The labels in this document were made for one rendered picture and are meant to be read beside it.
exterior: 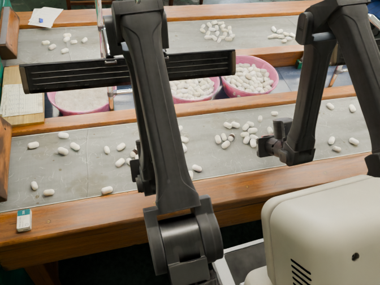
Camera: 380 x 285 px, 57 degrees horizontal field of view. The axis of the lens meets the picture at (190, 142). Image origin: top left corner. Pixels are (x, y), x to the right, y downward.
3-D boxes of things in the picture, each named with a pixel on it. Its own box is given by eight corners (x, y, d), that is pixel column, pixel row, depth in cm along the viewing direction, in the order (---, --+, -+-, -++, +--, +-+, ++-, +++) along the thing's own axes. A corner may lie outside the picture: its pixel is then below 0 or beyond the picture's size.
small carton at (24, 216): (31, 229, 100) (29, 227, 99) (18, 232, 99) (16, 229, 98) (31, 211, 104) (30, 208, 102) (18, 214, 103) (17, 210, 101)
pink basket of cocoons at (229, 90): (281, 106, 159) (288, 90, 152) (227, 112, 153) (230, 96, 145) (259, 69, 175) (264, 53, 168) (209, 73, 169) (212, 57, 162)
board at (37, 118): (44, 123, 126) (43, 121, 125) (-1, 128, 123) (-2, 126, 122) (44, 66, 146) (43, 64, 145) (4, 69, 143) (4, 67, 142)
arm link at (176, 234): (175, 301, 47) (212, 290, 48) (160, 227, 48) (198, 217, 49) (167, 278, 56) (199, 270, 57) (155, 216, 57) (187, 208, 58)
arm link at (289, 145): (311, 16, 74) (355, 11, 76) (297, 9, 79) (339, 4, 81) (284, 172, 99) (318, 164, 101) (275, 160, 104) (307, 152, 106)
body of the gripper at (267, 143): (255, 137, 116) (265, 141, 109) (283, 133, 118) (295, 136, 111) (257, 156, 117) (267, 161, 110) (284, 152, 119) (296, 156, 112)
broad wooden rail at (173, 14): (330, 37, 220) (342, 9, 206) (18, 58, 176) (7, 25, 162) (321, 26, 227) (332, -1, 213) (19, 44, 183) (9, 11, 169)
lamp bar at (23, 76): (235, 76, 111) (240, 56, 106) (24, 95, 96) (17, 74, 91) (227, 60, 116) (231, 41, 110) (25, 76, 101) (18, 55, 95)
